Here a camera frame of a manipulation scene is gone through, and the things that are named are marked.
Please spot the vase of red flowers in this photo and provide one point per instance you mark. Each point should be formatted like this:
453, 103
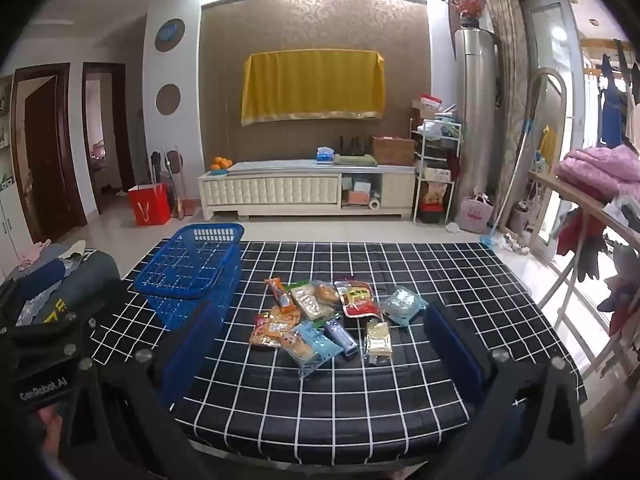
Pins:
469, 7

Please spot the red broom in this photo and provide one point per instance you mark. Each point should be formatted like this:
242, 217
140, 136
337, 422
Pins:
186, 207

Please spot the round brown wall disc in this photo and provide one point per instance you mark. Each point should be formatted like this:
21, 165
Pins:
168, 98

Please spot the blue hanging garment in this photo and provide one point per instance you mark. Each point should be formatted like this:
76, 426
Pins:
611, 110

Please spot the red garment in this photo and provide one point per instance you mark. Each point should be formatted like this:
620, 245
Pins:
575, 232

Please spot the patterned curtain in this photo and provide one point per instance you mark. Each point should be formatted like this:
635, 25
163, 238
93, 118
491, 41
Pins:
507, 85

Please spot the red gift box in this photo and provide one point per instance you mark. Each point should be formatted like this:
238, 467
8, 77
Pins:
434, 196

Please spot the brown cardboard box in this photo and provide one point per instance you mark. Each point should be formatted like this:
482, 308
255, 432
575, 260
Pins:
392, 151

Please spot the grey garment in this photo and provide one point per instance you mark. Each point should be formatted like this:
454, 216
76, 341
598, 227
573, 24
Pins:
597, 260

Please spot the round wall disc blue plate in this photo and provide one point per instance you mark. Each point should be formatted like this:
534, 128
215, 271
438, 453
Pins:
169, 35

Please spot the wooden drying rack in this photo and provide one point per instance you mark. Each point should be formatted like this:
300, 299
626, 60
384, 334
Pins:
565, 187

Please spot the black router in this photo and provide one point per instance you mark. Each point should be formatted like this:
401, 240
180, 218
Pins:
352, 147

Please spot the white paper roll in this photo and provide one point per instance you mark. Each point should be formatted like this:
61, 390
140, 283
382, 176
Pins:
374, 204

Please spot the silver standing air conditioner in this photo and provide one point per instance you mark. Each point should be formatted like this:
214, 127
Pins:
475, 110

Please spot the black grid tablecloth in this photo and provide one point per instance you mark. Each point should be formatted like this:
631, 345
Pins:
450, 270

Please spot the gold snack packet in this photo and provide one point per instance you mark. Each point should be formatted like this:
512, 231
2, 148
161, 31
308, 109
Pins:
378, 342

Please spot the blue tissue box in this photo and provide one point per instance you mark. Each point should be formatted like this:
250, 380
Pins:
325, 155

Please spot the arched floor mirror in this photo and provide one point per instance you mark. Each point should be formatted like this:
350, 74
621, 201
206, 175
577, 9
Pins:
560, 90

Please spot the green folded cloth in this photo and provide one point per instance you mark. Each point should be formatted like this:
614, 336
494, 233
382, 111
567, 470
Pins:
355, 160

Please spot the red paper bag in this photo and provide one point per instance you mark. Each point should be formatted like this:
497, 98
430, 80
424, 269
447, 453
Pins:
149, 205

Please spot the red-orange snack pouch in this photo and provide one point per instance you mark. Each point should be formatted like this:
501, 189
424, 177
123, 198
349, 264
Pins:
262, 332

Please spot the beige cloth piece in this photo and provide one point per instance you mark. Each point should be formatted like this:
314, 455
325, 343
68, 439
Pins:
75, 250

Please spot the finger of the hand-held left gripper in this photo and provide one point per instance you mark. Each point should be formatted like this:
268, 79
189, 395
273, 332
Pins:
75, 317

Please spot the green-edged cracker packet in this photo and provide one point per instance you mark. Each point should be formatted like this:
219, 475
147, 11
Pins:
307, 305

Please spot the lavender snack packet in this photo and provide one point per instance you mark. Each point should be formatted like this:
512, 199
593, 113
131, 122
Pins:
340, 337

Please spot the pile of oranges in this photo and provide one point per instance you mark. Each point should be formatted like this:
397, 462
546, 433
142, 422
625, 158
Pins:
221, 162

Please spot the pale blue clear packet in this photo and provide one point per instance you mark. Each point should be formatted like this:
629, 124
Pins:
402, 306

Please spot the pink tote bag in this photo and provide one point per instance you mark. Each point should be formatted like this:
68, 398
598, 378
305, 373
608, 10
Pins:
476, 215

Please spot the pink cloth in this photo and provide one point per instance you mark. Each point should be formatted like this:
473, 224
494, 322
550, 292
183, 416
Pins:
34, 254

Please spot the orange sausage stick packet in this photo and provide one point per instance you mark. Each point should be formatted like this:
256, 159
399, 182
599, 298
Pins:
280, 294

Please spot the blue cake packet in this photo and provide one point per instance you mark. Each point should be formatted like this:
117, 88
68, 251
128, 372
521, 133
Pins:
326, 294
307, 347

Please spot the red snack packet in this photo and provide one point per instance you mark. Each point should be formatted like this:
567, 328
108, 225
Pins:
355, 300

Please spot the white cupboard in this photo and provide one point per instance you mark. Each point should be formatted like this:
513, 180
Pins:
10, 220

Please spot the white shelf rack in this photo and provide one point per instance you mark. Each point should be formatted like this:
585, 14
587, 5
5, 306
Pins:
414, 170

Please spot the white shoes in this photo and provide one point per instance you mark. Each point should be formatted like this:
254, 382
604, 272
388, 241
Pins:
516, 244

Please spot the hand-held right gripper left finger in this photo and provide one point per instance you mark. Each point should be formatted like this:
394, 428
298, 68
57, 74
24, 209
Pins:
195, 350

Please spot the person's left hand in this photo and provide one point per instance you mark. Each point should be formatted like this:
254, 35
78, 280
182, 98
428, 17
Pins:
50, 427

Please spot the dark wooden doorway frame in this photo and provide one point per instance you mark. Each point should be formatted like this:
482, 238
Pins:
125, 150

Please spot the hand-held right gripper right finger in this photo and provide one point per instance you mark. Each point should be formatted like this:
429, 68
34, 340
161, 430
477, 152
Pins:
450, 350

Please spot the white low cabinet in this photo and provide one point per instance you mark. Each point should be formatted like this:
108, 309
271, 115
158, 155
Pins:
280, 190

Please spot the red and white box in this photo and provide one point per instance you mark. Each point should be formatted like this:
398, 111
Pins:
429, 105

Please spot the pink quilt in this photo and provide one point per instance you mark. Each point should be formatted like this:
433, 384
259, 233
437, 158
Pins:
595, 167

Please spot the dark wooden door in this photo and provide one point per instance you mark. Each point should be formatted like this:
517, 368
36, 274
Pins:
47, 160

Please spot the blue plastic basket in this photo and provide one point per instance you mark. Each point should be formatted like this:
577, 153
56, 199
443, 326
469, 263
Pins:
190, 260

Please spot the grey printed shirt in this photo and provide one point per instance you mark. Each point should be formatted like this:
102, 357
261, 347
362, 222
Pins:
95, 270

